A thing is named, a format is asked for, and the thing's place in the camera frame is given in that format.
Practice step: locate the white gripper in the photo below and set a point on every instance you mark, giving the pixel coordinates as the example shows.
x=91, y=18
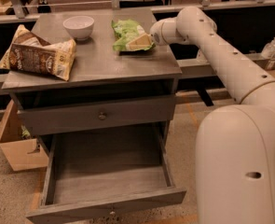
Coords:
x=156, y=34

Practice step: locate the green rice chip bag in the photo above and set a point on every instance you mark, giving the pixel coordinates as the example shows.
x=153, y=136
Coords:
x=125, y=31

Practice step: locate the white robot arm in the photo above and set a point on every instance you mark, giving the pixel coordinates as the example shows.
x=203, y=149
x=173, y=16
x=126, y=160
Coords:
x=235, y=145

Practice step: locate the grey wooden drawer cabinet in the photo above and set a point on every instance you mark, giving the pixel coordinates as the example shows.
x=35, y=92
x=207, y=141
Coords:
x=100, y=74

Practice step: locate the brown and cream chip bag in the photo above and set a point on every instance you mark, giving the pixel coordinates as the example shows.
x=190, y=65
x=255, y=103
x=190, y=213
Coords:
x=30, y=53

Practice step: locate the closed grey top drawer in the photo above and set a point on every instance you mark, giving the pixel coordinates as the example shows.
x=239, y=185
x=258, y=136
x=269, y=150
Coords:
x=90, y=116

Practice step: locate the open grey middle drawer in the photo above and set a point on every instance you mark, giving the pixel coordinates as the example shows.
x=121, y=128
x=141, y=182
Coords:
x=99, y=173

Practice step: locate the clear sanitizer pump bottle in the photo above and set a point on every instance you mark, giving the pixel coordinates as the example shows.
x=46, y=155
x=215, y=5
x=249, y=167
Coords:
x=200, y=57

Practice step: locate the white ceramic bowl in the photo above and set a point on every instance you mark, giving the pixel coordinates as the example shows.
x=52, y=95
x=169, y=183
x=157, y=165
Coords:
x=79, y=27

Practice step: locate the grey metal railing shelf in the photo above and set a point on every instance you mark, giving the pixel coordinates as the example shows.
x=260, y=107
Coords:
x=192, y=68

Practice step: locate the brown cardboard box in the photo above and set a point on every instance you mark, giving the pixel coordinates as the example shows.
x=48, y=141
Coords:
x=21, y=153

